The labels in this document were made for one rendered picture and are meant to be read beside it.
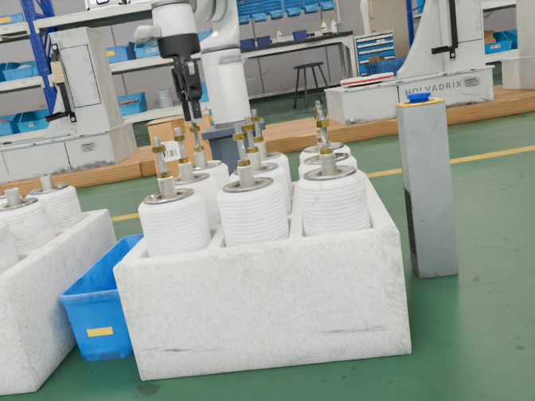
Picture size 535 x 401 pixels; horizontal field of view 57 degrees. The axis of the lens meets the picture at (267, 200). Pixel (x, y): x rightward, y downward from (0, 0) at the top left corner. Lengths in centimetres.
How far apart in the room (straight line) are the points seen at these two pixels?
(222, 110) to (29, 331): 62
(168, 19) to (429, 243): 60
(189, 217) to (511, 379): 46
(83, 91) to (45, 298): 204
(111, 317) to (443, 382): 49
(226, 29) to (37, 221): 58
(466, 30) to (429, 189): 211
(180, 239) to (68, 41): 224
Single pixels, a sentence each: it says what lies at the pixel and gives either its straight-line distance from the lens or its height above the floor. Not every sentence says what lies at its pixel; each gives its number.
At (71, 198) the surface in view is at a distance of 105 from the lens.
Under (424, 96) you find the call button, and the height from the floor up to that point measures 32.
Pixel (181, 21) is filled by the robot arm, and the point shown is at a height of 51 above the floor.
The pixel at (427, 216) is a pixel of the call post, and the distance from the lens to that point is 91.
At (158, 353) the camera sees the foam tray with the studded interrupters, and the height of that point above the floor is 4.
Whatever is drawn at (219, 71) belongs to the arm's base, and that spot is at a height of 43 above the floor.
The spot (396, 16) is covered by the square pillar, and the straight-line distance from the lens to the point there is 710.
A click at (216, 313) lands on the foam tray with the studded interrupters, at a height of 10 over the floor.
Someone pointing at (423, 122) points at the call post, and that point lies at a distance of 87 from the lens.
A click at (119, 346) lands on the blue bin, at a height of 2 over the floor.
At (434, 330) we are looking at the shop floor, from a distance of 79.
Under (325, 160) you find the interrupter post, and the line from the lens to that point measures 69.
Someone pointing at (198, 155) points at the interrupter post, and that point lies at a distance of 95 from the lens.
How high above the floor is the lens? 40
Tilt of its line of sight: 14 degrees down
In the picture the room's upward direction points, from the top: 10 degrees counter-clockwise
